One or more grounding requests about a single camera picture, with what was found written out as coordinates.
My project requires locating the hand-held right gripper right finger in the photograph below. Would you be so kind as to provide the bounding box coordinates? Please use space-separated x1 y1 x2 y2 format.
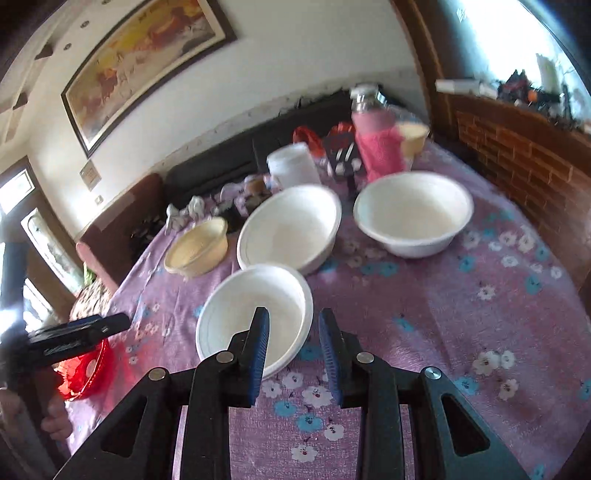
318 308 530 480

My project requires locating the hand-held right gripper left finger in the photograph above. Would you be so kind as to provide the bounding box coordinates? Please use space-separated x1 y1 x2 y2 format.
53 306 271 480

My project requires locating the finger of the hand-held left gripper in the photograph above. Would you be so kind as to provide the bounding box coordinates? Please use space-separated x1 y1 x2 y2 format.
44 313 133 341
28 335 110 370

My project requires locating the red glass plate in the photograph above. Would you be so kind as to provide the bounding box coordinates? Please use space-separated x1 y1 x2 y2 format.
55 339 114 402

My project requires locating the white bowl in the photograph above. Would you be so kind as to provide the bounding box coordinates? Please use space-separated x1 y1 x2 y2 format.
195 264 314 381
236 184 343 277
353 171 474 259

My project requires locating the small cream bowl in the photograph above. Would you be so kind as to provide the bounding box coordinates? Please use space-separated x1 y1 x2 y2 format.
164 217 230 278

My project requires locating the person's left hand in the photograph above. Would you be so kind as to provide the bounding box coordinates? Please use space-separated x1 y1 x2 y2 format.
39 392 74 445

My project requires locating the leaf patterned blanket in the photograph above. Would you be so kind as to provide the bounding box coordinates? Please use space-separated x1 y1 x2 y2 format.
69 277 116 333

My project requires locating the wooden glass door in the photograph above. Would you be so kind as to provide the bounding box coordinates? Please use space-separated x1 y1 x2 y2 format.
0 156 70 333

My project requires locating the brown fabric sofa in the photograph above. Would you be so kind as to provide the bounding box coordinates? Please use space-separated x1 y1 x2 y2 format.
76 173 164 296

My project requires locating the purple floral tablecloth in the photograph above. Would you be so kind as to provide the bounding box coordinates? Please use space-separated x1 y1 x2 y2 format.
65 134 591 480

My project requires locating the white crumpled cloth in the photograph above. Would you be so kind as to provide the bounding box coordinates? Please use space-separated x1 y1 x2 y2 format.
166 196 208 232

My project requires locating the white plastic jar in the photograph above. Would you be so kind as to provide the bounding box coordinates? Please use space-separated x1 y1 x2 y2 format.
266 142 322 190

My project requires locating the black leather sofa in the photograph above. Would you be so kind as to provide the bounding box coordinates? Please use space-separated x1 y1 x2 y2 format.
164 90 354 208

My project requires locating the black slotted spatula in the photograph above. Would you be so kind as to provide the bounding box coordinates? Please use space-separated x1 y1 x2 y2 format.
322 131 363 195

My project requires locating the red plastic bag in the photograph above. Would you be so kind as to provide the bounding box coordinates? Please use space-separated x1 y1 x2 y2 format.
293 126 326 158

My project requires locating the bottle with pink knit sleeve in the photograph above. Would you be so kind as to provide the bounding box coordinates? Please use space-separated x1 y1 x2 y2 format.
349 84 408 183

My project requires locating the cream cup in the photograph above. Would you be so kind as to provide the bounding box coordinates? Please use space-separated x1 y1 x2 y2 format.
397 121 431 160

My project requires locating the framed painting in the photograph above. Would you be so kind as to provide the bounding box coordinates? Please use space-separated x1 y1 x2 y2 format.
61 0 238 159

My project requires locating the brick counter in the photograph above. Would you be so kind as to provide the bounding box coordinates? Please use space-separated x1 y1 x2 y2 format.
436 90 591 296

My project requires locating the wall electrical panel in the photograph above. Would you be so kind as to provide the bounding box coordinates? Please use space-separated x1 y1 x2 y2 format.
79 161 101 190

